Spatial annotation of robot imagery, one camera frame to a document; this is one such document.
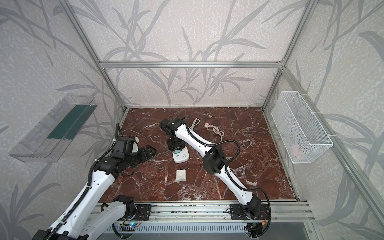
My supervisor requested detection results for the white wire mesh basket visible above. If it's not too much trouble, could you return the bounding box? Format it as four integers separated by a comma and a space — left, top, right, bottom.
272, 91, 334, 164

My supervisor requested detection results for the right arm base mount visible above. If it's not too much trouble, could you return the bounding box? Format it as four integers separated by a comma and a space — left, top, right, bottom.
227, 204, 270, 221

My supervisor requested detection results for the aluminium front rail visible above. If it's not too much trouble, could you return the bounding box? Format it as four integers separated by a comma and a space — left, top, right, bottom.
135, 200, 315, 224

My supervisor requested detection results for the white square power strip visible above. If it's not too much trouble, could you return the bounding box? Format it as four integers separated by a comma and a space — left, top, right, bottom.
172, 147, 190, 164

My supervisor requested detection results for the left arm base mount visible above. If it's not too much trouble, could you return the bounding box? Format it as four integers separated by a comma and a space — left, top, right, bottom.
120, 204, 152, 221

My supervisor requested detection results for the white square plug adapter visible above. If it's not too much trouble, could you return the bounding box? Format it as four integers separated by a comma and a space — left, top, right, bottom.
176, 170, 187, 182

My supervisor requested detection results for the pink power strip cable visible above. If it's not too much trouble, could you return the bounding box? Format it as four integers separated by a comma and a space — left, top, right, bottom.
204, 122, 225, 142

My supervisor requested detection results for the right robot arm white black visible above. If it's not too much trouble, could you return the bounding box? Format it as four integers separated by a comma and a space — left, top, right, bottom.
160, 118, 263, 220

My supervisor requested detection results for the clear plastic wall bin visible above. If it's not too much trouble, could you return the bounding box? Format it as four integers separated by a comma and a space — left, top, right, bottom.
9, 94, 98, 163

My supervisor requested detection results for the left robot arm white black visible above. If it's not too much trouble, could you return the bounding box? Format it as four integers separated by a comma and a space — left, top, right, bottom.
33, 137, 157, 240

